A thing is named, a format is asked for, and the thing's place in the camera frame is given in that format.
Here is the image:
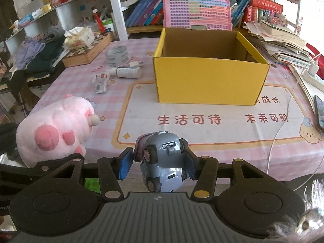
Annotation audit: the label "pink plush pig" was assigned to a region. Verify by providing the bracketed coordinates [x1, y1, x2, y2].
[16, 94, 100, 168]

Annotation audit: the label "red dictionary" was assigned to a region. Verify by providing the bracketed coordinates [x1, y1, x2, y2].
[249, 0, 282, 13]

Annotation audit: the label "white spray bottle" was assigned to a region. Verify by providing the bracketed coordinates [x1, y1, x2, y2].
[106, 66, 142, 79]

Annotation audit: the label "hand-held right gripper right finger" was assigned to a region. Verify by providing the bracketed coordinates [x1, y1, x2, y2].
[185, 148, 281, 201]

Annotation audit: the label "wooden chessboard box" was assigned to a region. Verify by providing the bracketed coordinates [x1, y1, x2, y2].
[62, 32, 114, 67]

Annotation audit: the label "pile of papers and books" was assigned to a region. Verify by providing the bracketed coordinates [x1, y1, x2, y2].
[243, 20, 314, 69]

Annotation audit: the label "grey fluffy pompom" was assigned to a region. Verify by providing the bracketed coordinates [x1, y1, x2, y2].
[272, 178, 324, 243]

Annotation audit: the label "dark green clothing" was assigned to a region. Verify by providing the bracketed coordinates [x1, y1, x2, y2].
[27, 35, 67, 78]

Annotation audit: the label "grey cloth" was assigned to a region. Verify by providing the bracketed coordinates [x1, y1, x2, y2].
[46, 26, 65, 42]

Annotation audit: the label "pink learning board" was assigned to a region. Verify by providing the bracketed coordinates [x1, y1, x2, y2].
[162, 0, 234, 31]

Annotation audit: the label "white power strip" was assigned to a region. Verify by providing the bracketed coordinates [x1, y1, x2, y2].
[302, 66, 324, 85]

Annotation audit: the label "leaning thin booklets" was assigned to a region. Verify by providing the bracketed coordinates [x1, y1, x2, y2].
[224, 0, 251, 28]

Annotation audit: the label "black smartphone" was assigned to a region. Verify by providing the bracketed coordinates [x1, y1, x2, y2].
[313, 95, 324, 129]

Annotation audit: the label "pink checked tablecloth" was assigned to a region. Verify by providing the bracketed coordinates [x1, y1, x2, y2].
[25, 34, 324, 183]

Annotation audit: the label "yellow cardboard box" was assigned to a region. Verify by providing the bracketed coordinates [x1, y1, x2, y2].
[152, 27, 271, 106]

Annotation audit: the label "white cable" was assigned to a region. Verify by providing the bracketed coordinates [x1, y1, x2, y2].
[267, 53, 323, 190]

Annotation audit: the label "clear tape roll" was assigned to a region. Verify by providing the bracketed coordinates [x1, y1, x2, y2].
[106, 46, 129, 67]

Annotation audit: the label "red pen white cap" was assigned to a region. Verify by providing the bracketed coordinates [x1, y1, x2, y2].
[92, 9, 105, 33]

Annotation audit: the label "white bookshelf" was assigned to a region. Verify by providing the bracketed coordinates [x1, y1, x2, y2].
[0, 0, 324, 41]

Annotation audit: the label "purple cloth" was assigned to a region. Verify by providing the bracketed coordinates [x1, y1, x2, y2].
[16, 37, 46, 70]

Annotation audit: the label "small white box red label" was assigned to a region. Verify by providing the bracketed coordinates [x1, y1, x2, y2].
[92, 72, 111, 83]

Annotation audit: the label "floral tissue pack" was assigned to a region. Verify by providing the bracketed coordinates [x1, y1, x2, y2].
[64, 27, 95, 50]

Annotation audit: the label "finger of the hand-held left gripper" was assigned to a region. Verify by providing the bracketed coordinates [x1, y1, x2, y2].
[58, 153, 85, 160]

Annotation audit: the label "row of blue books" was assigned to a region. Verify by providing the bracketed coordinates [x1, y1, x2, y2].
[125, 0, 175, 27]

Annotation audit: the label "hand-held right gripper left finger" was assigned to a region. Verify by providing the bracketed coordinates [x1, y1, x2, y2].
[38, 147, 134, 203]

